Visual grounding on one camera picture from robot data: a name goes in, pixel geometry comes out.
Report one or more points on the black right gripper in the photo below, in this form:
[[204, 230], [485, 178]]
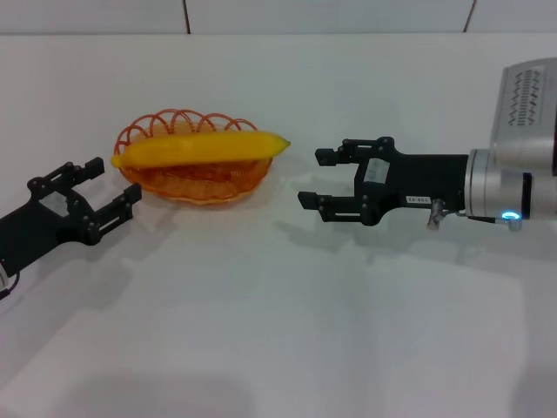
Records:
[[426, 178]]

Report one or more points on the yellow banana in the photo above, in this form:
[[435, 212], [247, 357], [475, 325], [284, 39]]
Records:
[[196, 150]]

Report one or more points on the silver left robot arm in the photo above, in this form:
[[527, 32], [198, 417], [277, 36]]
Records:
[[2, 274]]

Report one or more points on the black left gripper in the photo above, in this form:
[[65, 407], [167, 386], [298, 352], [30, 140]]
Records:
[[39, 226]]

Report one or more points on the grey right wrist connector stub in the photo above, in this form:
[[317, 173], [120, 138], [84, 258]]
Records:
[[435, 215]]

